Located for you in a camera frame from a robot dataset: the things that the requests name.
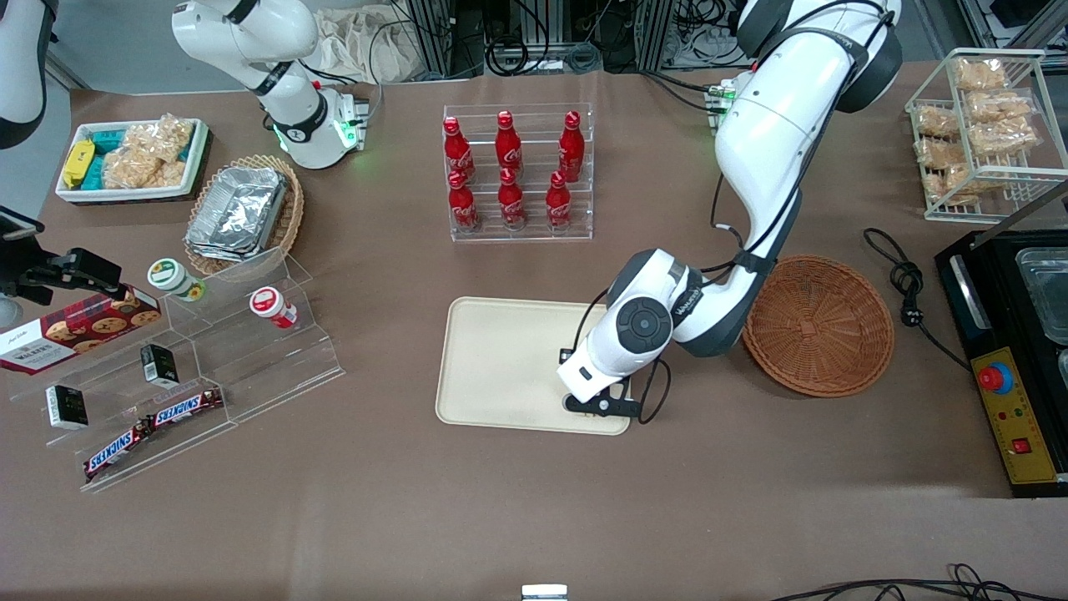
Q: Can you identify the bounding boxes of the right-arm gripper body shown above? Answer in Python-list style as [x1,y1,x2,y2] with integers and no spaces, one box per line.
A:
[0,240,66,306]

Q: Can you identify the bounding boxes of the cream plastic serving tray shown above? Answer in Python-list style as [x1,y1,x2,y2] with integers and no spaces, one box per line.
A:
[435,296,632,437]

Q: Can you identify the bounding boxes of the light wicker basket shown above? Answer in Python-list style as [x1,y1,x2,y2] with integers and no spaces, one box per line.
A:
[183,154,306,278]

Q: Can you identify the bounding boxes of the brown round wicker basket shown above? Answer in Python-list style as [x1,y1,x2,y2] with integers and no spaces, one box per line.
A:
[742,254,895,399]

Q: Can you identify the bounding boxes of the Walkers red tartan cookie box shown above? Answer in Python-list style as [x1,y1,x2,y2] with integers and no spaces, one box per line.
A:
[0,286,163,377]

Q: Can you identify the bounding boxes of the green lidded sunflower cup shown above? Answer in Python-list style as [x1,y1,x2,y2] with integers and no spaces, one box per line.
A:
[147,258,208,304]

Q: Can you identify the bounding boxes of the white rectangular snack bin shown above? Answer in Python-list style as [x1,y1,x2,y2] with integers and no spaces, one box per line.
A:
[54,117,211,205]

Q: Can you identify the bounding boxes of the clear bag of rice crackers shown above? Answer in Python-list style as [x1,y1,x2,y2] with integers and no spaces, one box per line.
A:
[123,114,196,165]
[101,148,188,190]

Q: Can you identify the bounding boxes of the yellow snack pack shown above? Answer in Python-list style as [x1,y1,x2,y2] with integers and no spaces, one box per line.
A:
[62,139,95,189]

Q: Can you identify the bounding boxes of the small black carton box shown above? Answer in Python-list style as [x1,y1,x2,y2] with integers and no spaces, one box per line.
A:
[139,343,179,388]
[45,385,89,431]

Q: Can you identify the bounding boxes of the silver foil wrapped pack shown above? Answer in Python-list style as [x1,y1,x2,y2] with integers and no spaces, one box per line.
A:
[184,227,278,263]
[192,165,290,253]

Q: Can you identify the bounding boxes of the clear acrylic stepped display riser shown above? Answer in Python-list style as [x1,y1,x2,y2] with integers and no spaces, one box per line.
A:
[163,245,345,422]
[7,321,239,495]

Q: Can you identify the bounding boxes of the clear acrylic bottle rack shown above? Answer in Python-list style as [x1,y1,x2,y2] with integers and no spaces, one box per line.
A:
[441,103,596,244]

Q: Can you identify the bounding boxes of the Snickers chocolate bar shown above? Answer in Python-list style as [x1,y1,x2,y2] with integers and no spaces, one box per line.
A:
[148,386,225,429]
[83,422,153,482]

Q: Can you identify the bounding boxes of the red Coca-Cola bottle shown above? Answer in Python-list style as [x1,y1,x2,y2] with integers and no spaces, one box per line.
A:
[495,110,523,173]
[447,170,480,232]
[545,170,573,230]
[497,168,527,230]
[441,116,476,182]
[558,110,586,182]

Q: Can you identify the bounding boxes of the red lidded yogurt cup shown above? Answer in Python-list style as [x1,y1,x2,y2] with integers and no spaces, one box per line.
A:
[249,286,299,330]

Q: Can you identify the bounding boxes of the beige cloth bag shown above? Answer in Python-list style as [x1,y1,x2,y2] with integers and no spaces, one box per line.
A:
[315,6,423,85]

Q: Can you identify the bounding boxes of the black countertop appliance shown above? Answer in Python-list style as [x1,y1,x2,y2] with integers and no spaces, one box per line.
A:
[934,179,1068,500]

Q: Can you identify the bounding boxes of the red emergency stop button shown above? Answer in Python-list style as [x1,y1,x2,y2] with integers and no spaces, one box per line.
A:
[977,362,1015,396]

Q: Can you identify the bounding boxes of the clear bag of fried snacks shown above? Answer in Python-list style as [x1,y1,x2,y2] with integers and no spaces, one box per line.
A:
[921,162,1004,206]
[913,137,970,170]
[952,58,1010,93]
[966,119,1041,158]
[966,89,1036,124]
[912,104,962,140]

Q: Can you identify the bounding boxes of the clear glass container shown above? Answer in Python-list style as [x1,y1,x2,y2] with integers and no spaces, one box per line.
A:
[1013,245,1068,348]

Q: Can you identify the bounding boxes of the black power cable with plug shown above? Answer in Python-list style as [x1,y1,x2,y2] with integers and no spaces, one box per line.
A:
[862,226,974,373]

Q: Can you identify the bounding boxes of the aluminium equipment frame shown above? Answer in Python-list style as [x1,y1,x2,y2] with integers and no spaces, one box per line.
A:
[399,0,678,78]

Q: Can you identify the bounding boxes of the black floor cables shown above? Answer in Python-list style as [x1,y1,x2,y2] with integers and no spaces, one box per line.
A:
[766,563,1068,601]

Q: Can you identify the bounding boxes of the white wire basket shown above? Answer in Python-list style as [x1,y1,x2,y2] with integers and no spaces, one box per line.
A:
[904,48,1068,224]

